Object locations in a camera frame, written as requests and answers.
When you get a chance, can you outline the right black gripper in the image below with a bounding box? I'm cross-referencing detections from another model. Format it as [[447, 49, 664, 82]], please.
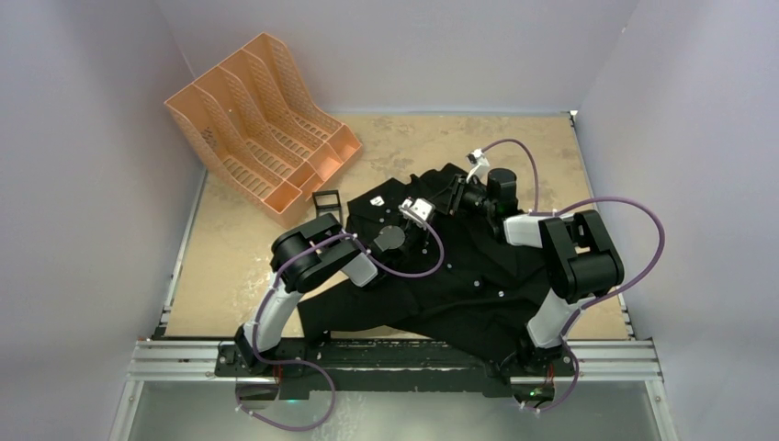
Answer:
[[428, 174, 496, 217]]

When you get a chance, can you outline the black button shirt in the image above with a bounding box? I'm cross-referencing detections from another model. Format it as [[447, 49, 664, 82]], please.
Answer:
[[298, 164, 549, 362]]

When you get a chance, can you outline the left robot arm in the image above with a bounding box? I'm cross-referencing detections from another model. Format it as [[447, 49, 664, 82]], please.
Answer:
[[233, 209, 431, 376]]

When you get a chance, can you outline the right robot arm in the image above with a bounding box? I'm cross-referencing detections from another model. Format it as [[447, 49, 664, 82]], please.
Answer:
[[440, 168, 625, 374]]

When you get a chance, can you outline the orange plastic file organizer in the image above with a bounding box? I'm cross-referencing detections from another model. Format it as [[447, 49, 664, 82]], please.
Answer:
[[164, 33, 362, 228]]

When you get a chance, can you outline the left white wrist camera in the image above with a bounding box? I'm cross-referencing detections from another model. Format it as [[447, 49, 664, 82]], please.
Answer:
[[399, 198, 435, 229]]

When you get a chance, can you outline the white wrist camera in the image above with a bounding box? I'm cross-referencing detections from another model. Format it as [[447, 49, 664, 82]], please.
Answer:
[[466, 149, 491, 183], [399, 198, 435, 229]]

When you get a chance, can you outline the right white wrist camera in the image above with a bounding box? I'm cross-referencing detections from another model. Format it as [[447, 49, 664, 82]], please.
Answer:
[[466, 149, 491, 183]]

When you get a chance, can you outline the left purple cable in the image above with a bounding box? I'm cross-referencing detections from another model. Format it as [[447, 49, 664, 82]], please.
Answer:
[[233, 200, 446, 434]]

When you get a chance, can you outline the purple cable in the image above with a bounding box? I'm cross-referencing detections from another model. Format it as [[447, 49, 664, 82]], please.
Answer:
[[467, 138, 666, 415], [233, 200, 446, 434]]

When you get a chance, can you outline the small black rectangular frame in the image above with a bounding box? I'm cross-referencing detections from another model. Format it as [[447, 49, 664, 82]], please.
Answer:
[[311, 189, 344, 222]]

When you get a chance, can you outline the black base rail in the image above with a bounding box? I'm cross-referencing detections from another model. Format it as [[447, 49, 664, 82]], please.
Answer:
[[214, 338, 573, 400]]

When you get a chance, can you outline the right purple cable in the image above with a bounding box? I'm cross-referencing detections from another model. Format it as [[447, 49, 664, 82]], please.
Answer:
[[467, 138, 666, 415]]

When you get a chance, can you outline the aluminium frame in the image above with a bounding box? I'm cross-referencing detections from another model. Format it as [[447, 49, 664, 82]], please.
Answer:
[[109, 338, 678, 440]]

